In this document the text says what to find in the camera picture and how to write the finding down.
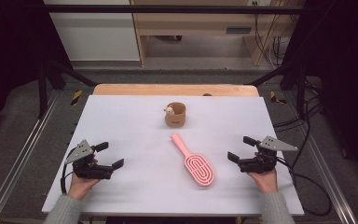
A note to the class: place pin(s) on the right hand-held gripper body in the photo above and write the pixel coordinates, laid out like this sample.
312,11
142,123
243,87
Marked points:
261,163

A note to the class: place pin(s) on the black metal stand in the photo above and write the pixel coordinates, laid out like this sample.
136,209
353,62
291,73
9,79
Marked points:
300,90
42,93

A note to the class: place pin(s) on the wooden desk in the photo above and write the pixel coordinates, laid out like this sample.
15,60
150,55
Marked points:
199,21

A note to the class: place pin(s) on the pink hairbrush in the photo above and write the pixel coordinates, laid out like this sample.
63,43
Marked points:
199,168

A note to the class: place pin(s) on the wooden table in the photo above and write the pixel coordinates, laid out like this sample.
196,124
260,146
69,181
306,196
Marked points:
167,89

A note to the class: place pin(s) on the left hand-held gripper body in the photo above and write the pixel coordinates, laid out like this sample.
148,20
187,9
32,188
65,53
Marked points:
88,171

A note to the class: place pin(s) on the black horizontal frame bar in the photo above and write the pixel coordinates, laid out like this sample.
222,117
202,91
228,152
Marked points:
167,9

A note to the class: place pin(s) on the white cabinet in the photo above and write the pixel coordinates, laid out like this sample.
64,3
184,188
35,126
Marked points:
96,34

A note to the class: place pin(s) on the yellow black tape marker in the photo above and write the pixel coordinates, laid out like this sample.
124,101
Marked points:
273,97
76,97

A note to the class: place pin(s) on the person's right hand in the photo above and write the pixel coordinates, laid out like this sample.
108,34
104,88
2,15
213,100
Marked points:
267,182

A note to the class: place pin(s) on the white table board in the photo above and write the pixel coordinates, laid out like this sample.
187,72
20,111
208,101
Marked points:
130,124

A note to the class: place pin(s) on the brown cup with animal figure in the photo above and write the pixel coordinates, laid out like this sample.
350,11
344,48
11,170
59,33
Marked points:
175,118

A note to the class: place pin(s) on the person's left hand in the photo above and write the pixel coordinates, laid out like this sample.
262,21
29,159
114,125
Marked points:
80,186

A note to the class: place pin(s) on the aluminium rail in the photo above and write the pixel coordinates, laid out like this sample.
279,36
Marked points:
18,161
326,168

